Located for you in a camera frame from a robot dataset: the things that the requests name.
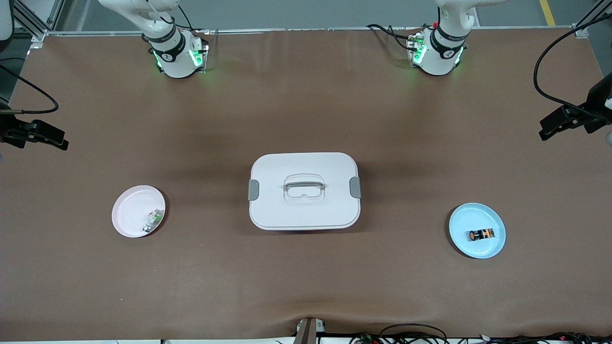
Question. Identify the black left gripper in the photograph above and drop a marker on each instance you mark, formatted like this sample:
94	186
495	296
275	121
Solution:
594	109

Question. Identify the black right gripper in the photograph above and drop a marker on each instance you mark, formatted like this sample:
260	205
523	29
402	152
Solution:
9	130

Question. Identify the orange push button switch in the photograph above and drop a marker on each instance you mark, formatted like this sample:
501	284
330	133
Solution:
483	235

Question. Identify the white lidded storage box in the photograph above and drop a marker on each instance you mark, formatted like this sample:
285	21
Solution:
304	210

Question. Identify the pink round plate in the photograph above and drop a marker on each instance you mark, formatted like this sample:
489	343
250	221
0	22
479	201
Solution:
129	215

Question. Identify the light blue round plate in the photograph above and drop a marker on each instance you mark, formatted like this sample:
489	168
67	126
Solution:
473	217

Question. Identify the brown table mat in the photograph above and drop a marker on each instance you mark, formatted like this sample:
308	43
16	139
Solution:
306	286

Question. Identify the aluminium frame post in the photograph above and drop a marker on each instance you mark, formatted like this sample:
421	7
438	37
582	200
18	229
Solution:
33	24
581	30

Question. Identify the green push button switch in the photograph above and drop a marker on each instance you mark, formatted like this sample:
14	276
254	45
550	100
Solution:
153	220

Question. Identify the silver table edge rail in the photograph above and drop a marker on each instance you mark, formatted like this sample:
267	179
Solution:
287	30

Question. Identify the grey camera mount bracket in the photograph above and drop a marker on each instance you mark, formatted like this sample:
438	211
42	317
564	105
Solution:
306	332

